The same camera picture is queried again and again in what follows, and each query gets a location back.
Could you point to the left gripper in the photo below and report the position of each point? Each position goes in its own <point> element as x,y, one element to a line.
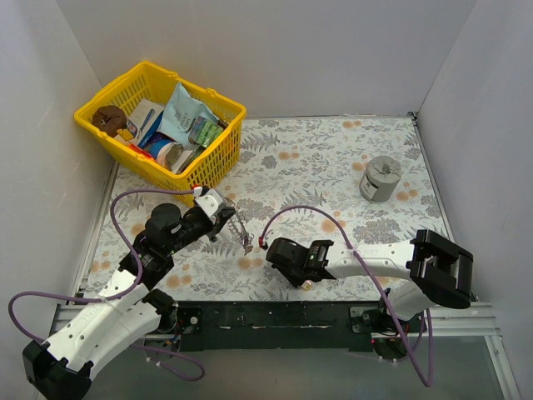
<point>222,218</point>

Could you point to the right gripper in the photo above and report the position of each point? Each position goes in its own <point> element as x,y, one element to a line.
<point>279,258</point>

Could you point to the yellow key tag with key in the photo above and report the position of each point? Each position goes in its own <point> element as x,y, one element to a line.
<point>307,285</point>

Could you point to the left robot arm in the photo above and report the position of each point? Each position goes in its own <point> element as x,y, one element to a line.
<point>128,307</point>

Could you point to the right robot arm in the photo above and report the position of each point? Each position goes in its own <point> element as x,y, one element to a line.
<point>433,269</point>

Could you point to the grey brown pouch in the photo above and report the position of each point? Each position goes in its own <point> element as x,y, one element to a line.
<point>175,158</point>

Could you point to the green snack packet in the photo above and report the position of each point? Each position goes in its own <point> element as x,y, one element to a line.
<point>204,132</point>

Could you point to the yellow plastic shopping basket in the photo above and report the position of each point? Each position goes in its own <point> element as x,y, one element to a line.
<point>148,80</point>

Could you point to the floral patterned table mat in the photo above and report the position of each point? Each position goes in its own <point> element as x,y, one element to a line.
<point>298,179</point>

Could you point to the light blue chips bag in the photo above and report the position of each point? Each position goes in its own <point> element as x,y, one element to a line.
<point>180,113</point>

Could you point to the grey wrapped can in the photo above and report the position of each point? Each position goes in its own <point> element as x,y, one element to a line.
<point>380,179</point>

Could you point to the white blue box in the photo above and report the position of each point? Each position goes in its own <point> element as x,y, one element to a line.
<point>144,121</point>

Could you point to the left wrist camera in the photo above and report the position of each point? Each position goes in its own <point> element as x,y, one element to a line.
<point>209,200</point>

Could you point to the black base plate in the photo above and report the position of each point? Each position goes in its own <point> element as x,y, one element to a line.
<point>201,326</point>

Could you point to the aluminium frame rail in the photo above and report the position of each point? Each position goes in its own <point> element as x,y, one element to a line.
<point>315,350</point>

